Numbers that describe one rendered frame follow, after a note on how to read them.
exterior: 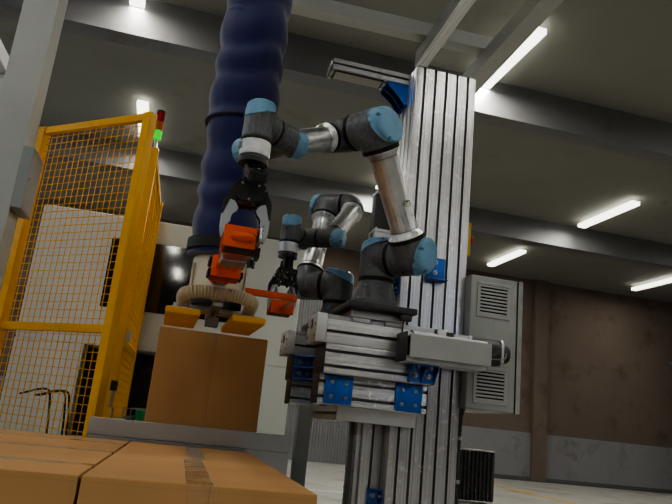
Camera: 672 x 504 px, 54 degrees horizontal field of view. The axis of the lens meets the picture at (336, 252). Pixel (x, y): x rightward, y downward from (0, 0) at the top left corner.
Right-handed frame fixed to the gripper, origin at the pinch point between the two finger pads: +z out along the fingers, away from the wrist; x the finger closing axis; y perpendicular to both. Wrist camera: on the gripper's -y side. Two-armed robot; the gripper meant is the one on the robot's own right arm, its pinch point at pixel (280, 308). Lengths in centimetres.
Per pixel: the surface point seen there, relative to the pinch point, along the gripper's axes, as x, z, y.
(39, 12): -124, -141, -78
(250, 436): -4.3, 46.5, -5.0
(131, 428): -45, 48, -6
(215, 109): -35, -56, 37
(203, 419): -21.3, 42.4, -9.4
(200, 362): -25.3, 22.5, -9.4
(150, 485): -38, 52, 119
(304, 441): 28, 48, -60
